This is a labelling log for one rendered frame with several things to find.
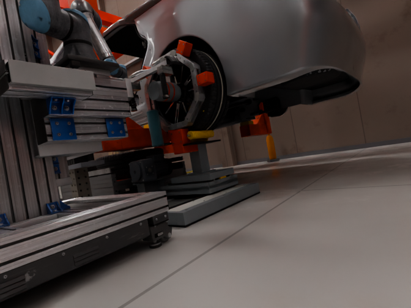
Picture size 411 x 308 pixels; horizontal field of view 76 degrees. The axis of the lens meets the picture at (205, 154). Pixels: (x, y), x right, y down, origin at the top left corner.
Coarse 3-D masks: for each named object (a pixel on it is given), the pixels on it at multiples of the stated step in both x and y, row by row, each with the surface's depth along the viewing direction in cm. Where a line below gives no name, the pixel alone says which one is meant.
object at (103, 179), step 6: (108, 168) 213; (90, 174) 233; (96, 174) 226; (114, 174) 213; (90, 180) 233; (96, 180) 228; (102, 180) 220; (108, 180) 214; (114, 180) 213; (60, 186) 274; (66, 186) 266; (60, 192) 275
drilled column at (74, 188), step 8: (80, 168) 196; (72, 176) 195; (80, 176) 195; (88, 176) 200; (72, 184) 197; (80, 184) 197; (88, 184) 199; (72, 192) 198; (80, 192) 194; (88, 192) 198
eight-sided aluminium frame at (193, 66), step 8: (176, 56) 184; (184, 56) 185; (184, 64) 180; (192, 64) 175; (192, 72) 176; (200, 72) 179; (152, 80) 208; (192, 80) 177; (144, 88) 208; (200, 88) 179; (200, 96) 175; (152, 104) 212; (192, 104) 179; (200, 104) 180; (192, 112) 180; (160, 120) 201; (184, 120) 185; (192, 120) 186; (168, 128) 196; (176, 128) 191
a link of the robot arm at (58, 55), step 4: (92, 8) 151; (96, 12) 156; (96, 16) 155; (96, 20) 156; (100, 20) 160; (96, 24) 158; (100, 24) 161; (100, 28) 163; (60, 48) 155; (56, 52) 155; (60, 52) 154; (56, 56) 154; (60, 56) 155; (52, 60) 155; (56, 60) 155; (52, 64) 153
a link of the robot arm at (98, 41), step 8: (80, 0) 144; (72, 8) 142; (80, 8) 140; (88, 8) 144; (88, 16) 142; (96, 32) 142; (96, 40) 141; (104, 40) 144; (96, 48) 142; (104, 48) 141; (104, 56) 141; (112, 56) 143; (112, 72) 140; (120, 72) 147
